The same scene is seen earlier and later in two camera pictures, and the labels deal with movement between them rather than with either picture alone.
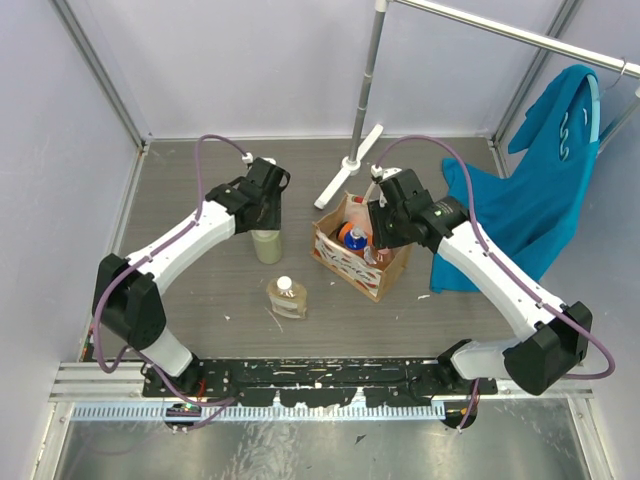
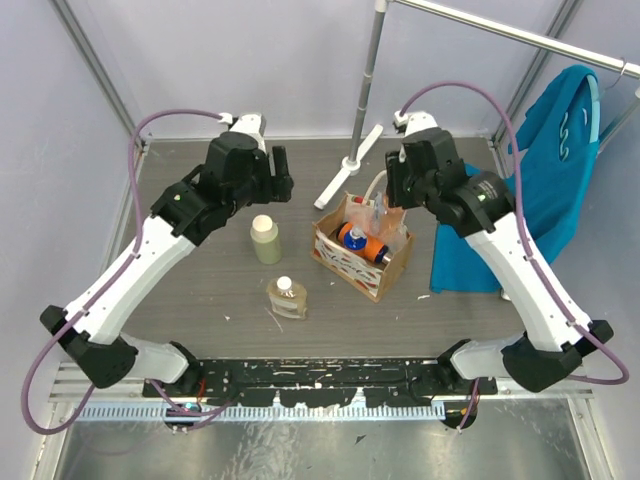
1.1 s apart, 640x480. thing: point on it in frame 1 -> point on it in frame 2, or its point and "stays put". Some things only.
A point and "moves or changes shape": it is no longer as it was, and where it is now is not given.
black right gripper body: (387, 224) -> (404, 188)
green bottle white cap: (268, 245) stays put
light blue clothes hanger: (595, 129) stays put
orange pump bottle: (358, 215) -> (356, 238)
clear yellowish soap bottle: (288, 298) stays put
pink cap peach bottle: (384, 259) moves or changes shape
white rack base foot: (348, 167) stays put
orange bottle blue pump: (353, 238) stays put
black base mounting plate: (321, 382) stays put
